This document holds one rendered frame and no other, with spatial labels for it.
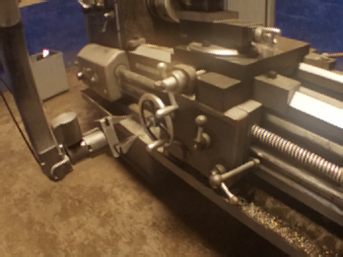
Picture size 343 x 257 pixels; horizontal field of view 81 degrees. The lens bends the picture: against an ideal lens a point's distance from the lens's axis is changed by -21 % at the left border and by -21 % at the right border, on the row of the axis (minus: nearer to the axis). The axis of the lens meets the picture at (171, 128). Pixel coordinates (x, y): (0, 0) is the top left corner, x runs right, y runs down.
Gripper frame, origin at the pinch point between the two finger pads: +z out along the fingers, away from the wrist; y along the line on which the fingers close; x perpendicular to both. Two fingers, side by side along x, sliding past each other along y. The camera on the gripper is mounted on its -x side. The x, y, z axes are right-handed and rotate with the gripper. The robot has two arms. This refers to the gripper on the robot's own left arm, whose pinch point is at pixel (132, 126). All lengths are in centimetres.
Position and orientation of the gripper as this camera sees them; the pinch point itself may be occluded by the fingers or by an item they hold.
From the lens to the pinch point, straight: 67.6
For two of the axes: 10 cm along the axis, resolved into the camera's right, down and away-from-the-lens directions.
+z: 7.8, -3.8, 5.0
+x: 5.4, 0.0, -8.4
